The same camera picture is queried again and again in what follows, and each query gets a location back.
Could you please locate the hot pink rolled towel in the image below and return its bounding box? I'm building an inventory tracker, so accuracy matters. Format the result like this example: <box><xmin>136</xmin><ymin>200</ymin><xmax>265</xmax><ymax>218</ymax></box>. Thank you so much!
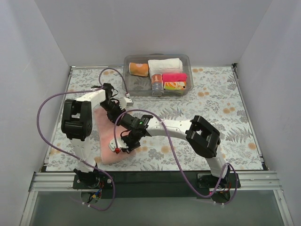
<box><xmin>162</xmin><ymin>73</ymin><xmax>187</xmax><ymax>82</ymax></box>

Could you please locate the aluminium frame rail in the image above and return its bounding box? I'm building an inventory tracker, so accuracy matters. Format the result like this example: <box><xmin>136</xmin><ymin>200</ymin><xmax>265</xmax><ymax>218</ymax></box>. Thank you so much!
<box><xmin>30</xmin><ymin>171</ymin><xmax>283</xmax><ymax>191</ymax></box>

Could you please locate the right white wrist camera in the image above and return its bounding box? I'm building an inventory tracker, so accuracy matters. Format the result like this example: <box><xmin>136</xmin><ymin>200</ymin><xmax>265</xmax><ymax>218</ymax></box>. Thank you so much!
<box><xmin>109</xmin><ymin>138</ymin><xmax>128</xmax><ymax>154</ymax></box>

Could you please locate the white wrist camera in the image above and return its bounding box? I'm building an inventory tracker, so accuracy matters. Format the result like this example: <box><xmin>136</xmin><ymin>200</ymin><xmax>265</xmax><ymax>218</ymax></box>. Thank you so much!
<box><xmin>109</xmin><ymin>138</ymin><xmax>128</xmax><ymax>154</ymax></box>
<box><xmin>119</xmin><ymin>93</ymin><xmax>134</xmax><ymax>110</ymax></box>

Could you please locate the clear plastic bin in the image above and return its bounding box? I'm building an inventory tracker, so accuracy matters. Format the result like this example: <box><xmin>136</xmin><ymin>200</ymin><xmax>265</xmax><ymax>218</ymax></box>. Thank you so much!
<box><xmin>122</xmin><ymin>54</ymin><xmax>193</xmax><ymax>97</ymax></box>

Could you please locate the white rolled towel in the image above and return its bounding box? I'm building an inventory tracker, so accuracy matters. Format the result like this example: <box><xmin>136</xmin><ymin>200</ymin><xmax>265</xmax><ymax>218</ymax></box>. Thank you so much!
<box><xmin>148</xmin><ymin>58</ymin><xmax>183</xmax><ymax>75</ymax></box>

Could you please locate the orange print rolled towel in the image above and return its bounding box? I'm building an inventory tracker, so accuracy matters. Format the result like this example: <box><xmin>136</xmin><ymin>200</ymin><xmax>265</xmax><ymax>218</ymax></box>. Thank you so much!
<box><xmin>164</xmin><ymin>81</ymin><xmax>186</xmax><ymax>90</ymax></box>

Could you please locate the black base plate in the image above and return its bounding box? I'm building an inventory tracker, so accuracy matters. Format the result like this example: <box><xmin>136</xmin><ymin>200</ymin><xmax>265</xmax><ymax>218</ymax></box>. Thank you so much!
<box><xmin>72</xmin><ymin>171</ymin><xmax>236</xmax><ymax>199</ymax></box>

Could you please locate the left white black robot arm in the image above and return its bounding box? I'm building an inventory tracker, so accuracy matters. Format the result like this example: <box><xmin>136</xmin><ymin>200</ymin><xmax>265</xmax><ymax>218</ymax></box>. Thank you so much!
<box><xmin>61</xmin><ymin>83</ymin><xmax>125</xmax><ymax>188</ymax></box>

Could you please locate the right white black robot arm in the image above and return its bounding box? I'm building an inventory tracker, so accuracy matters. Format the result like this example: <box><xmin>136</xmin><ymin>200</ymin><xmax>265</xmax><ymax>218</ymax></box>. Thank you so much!
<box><xmin>112</xmin><ymin>113</ymin><xmax>236</xmax><ymax>189</ymax></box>

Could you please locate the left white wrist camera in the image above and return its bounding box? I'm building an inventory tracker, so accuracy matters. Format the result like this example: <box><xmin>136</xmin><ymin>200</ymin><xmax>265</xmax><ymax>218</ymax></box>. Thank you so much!
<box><xmin>119</xmin><ymin>93</ymin><xmax>134</xmax><ymax>110</ymax></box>

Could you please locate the rabbit print towel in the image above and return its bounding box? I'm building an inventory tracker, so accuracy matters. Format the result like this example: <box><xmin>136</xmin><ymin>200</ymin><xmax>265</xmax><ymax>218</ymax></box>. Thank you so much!
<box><xmin>151</xmin><ymin>74</ymin><xmax>163</xmax><ymax>90</ymax></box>

